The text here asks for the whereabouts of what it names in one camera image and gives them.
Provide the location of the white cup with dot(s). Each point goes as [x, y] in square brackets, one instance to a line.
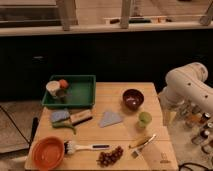
[52, 87]

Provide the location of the orange bowl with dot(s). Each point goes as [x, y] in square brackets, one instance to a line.
[48, 153]

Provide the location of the orange ball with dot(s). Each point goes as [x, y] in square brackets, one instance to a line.
[63, 83]

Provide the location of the bunch of red grapes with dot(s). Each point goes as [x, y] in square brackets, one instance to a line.
[109, 158]

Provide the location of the green plastic tray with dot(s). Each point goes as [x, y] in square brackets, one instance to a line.
[80, 93]

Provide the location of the green pepper toy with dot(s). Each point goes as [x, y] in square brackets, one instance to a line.
[64, 125]

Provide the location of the green plastic cup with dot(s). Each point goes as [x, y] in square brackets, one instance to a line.
[144, 119]

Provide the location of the blue sponge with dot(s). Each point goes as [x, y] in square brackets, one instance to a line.
[59, 115]

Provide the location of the wooden block brush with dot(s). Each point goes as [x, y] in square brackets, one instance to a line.
[80, 117]

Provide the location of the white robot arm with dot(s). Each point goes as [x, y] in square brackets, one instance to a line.
[186, 83]

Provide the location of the dark small cup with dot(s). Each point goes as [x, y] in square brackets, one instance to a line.
[60, 94]

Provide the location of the dark brown bowl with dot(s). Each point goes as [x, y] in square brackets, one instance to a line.
[133, 99]

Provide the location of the grey-blue towel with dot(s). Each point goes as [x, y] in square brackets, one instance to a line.
[110, 118]

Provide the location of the yellow banana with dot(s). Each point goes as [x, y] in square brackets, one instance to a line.
[138, 142]

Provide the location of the white dish brush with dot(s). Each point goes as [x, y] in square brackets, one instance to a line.
[71, 147]

